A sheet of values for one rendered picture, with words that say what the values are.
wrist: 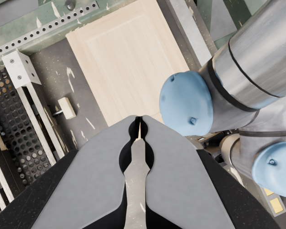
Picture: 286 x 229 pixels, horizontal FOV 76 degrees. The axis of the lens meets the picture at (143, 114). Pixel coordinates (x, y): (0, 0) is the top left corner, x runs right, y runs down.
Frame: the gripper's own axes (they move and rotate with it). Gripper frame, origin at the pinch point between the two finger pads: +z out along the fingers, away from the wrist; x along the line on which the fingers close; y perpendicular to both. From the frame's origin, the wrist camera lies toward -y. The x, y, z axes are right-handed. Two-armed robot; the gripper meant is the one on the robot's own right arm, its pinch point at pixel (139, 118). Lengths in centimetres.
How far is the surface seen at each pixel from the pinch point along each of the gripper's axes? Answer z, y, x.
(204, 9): 100, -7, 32
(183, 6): 69, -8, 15
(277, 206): 32, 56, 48
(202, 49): 61, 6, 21
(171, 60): 61, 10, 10
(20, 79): 52, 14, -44
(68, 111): 50, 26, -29
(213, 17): 216, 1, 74
